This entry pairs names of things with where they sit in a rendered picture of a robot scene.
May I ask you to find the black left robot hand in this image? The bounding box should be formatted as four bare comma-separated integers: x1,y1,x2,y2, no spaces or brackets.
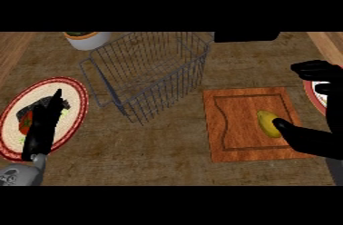
20,88,65,162

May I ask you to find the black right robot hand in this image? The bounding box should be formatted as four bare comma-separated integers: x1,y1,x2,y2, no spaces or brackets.
270,59,343,161

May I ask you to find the brown wooden cutting board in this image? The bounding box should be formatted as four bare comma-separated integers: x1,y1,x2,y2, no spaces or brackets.
202,85,316,163

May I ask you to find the red tomato piece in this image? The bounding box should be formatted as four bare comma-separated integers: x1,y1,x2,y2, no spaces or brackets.
17,110,35,136

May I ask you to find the dark grey food piece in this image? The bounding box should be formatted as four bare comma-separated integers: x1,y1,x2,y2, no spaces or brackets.
14,96,72,122

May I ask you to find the red rimmed woven placemat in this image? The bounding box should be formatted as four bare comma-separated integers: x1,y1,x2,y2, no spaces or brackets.
0,76,90,162

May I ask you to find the red rimmed white plate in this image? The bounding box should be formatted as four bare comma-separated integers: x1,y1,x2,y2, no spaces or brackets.
301,79,331,117

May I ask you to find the white pot with orange rim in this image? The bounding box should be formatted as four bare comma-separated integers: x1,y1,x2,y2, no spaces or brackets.
62,31,114,52

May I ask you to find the black appliance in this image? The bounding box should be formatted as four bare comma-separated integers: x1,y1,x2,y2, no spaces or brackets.
213,31,282,44

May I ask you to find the grey wire basket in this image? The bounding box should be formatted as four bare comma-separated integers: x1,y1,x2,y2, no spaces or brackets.
78,31,216,126

